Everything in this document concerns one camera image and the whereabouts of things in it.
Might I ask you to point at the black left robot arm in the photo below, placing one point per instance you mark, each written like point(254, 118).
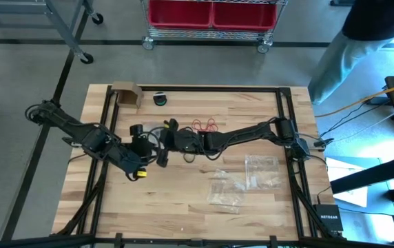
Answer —
point(93, 139)

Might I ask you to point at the grey metal wheeled cart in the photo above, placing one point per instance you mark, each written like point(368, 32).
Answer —
point(64, 32)

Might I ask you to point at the small open cardboard box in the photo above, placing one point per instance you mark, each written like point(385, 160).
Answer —
point(128, 98)

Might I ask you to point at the clear plastic bag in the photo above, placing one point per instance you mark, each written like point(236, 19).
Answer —
point(226, 193)
point(262, 168)

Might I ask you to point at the white paper sheet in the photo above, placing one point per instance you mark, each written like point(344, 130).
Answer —
point(353, 198)

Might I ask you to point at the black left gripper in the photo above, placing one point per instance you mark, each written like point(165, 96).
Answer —
point(143, 148)

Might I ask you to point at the flat clear plastic bag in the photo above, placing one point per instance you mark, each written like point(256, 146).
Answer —
point(262, 168)

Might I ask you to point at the yellow tag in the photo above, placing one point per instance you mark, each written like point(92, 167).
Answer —
point(142, 173)

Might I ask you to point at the red rubber band tangle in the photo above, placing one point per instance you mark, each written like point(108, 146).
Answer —
point(204, 126)

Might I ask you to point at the person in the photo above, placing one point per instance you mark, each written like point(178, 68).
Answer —
point(338, 62)

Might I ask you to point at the black wide rubber band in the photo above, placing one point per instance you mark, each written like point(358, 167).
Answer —
point(190, 162)

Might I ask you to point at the black round puck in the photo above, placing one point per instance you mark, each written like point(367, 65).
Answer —
point(160, 100)

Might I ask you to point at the black Netgear network switch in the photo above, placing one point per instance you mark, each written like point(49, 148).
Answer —
point(328, 217)

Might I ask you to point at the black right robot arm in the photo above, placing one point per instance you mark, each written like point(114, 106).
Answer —
point(245, 134)

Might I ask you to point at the red plastic bin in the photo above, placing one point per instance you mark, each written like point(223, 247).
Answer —
point(179, 13)
point(241, 15)

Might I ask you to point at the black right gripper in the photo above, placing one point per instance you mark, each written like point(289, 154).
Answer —
point(188, 141)

